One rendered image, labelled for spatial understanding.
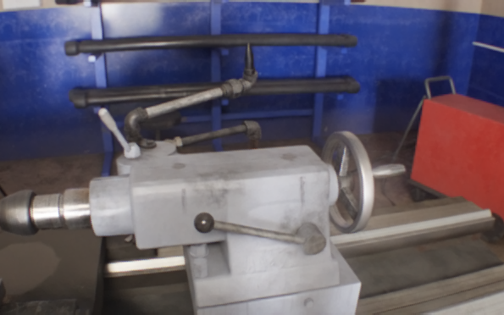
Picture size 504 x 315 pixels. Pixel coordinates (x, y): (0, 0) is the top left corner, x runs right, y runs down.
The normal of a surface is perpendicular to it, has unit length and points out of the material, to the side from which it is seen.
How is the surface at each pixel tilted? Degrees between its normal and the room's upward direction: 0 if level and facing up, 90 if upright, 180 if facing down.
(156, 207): 86
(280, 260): 66
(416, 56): 90
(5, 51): 90
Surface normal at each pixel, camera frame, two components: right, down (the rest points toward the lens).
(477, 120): -0.83, 0.21
